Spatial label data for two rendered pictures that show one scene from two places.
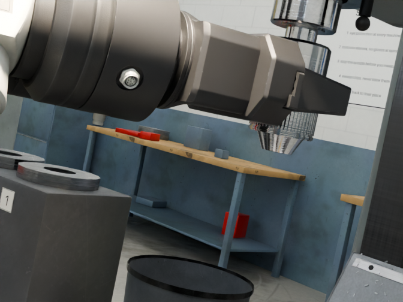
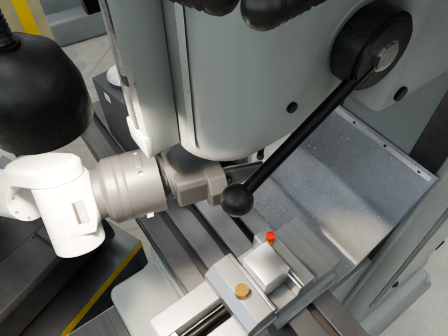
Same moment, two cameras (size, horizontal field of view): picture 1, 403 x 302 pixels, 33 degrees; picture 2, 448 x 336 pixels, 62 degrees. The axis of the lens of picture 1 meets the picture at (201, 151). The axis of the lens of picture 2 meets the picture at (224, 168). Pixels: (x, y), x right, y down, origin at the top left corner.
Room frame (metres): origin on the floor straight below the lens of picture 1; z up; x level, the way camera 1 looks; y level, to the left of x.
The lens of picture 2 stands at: (0.15, -0.08, 1.64)
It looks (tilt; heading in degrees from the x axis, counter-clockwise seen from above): 51 degrees down; 7
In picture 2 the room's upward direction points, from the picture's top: straight up
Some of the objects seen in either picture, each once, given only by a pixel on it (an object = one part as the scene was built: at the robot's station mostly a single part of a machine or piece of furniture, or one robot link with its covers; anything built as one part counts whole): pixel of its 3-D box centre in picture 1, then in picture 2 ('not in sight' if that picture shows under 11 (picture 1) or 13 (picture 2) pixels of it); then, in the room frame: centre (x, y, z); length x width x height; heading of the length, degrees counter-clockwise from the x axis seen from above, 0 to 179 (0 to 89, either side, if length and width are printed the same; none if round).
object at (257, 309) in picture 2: not in sight; (239, 293); (0.38, -0.08, 1.00); 0.12 x 0.06 x 0.04; 44
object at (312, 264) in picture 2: not in sight; (249, 291); (0.40, -0.10, 0.97); 0.35 x 0.15 x 0.11; 134
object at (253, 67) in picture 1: (174, 65); (173, 175); (0.45, 0.03, 1.23); 0.13 x 0.12 x 0.10; 27
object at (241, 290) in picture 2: not in sight; (241, 291); (0.37, -0.08, 1.03); 0.02 x 0.02 x 0.02
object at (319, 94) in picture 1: (313, 93); (243, 174); (0.46, -0.07, 1.23); 0.06 x 0.02 x 0.03; 117
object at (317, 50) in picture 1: (297, 50); not in sight; (0.49, -0.05, 1.26); 0.05 x 0.05 x 0.01
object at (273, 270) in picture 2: not in sight; (264, 269); (0.42, -0.12, 1.02); 0.06 x 0.05 x 0.06; 44
